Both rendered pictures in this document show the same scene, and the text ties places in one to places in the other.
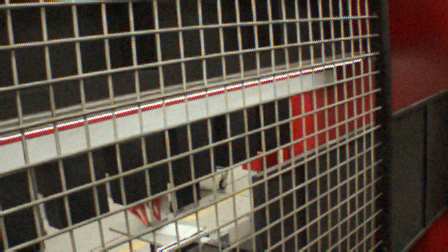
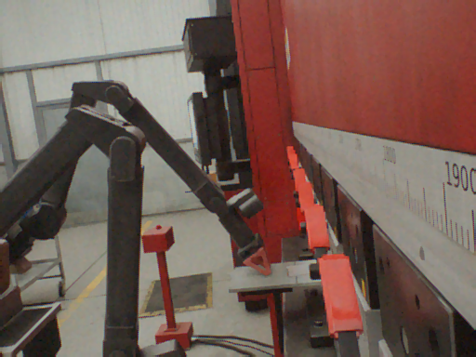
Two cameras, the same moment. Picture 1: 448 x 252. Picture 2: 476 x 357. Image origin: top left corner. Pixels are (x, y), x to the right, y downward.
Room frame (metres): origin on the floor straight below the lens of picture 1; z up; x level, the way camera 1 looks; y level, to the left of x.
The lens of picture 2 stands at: (0.63, 1.00, 1.42)
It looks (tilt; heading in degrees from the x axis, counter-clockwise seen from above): 7 degrees down; 325
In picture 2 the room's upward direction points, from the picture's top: 7 degrees counter-clockwise
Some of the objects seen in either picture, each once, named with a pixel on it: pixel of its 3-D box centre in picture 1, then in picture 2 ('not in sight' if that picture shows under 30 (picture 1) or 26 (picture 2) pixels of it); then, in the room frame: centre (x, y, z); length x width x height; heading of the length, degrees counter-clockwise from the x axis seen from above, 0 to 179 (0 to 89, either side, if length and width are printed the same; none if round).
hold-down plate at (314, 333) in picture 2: not in sight; (316, 314); (1.49, 0.19, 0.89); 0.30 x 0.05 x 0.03; 139
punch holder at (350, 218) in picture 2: not in sight; (394, 271); (0.90, 0.63, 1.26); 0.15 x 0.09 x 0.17; 139
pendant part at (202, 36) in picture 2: not in sight; (217, 107); (2.71, -0.39, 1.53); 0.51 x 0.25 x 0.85; 154
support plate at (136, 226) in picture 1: (156, 228); (278, 274); (1.58, 0.23, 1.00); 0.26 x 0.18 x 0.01; 49
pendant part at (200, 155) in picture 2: not in sight; (204, 128); (2.70, -0.29, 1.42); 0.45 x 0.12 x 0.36; 154
